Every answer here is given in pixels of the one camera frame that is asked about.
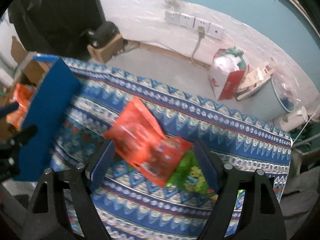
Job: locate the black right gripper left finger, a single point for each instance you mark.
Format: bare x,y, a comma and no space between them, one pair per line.
47,216

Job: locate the orange yellow crisps bag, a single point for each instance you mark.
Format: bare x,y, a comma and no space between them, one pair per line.
22,95

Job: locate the green chips bag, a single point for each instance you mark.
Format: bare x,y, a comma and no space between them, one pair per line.
188,176

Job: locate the orange noodle snack bag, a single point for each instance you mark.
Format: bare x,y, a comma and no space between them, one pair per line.
141,142

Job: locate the grey blanket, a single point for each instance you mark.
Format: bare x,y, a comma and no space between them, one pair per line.
298,200

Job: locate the blue cardboard storage box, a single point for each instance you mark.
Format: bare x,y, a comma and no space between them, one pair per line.
46,111

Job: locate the blue patterned tablecloth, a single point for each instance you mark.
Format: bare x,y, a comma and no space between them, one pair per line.
131,206

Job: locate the grey blue trash bin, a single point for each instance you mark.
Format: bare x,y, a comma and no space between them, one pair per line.
276,100

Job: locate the small brown cardboard box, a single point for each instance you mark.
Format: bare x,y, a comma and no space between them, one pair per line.
104,54

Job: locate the flat cardboard pieces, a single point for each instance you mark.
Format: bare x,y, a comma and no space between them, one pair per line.
254,81

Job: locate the black curtain cloth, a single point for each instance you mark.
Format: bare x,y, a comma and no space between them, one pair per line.
55,27

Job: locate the black object on box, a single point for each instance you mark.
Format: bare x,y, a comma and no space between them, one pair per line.
102,36

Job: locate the red white paper bag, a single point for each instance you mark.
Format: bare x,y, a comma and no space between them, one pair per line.
226,72

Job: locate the white wall socket strip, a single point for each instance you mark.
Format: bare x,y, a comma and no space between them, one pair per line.
194,23

